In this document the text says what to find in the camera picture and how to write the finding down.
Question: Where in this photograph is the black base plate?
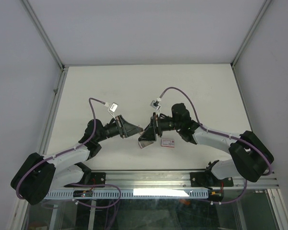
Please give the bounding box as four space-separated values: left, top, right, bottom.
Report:
86 172 106 188
190 172 234 188

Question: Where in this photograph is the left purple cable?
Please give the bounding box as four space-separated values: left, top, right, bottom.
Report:
15 97 112 200

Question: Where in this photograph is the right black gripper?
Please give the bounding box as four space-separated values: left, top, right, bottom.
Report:
138 113 181 142

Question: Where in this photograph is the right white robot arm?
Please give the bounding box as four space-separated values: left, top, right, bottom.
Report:
138 103 274 185

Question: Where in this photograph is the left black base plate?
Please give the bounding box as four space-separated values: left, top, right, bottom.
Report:
86 172 106 188

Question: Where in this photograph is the right aluminium frame post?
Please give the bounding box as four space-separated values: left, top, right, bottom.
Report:
231 0 273 69

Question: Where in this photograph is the aluminium frame post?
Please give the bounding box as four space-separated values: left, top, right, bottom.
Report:
231 0 273 69
20 0 68 72

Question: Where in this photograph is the staple box tray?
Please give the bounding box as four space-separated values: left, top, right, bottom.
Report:
138 140 155 149

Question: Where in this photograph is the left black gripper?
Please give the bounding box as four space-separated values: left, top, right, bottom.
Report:
96 115 143 142

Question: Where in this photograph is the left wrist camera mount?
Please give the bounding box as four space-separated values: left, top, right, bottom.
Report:
104 102 118 118

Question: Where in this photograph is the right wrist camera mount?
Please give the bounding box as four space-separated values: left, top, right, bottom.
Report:
150 97 162 116

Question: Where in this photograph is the red white staple box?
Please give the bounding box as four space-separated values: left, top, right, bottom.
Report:
161 138 175 148

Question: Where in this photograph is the left aluminium frame post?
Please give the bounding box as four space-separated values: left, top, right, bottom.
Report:
20 0 68 72

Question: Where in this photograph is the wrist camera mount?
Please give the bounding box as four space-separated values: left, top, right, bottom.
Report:
104 102 118 118
150 97 162 116

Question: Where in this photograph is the white slotted cable duct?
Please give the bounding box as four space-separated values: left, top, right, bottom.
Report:
45 188 208 200

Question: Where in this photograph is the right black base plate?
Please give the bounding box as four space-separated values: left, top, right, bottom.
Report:
190 172 234 188

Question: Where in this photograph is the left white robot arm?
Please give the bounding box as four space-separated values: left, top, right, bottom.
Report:
11 115 143 205

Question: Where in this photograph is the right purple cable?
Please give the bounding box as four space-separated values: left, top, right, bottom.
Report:
158 86 274 173

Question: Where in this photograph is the purple cable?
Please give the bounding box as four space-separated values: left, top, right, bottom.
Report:
158 86 274 173
15 97 112 200

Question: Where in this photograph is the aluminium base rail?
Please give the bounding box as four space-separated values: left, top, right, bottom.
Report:
20 169 278 190

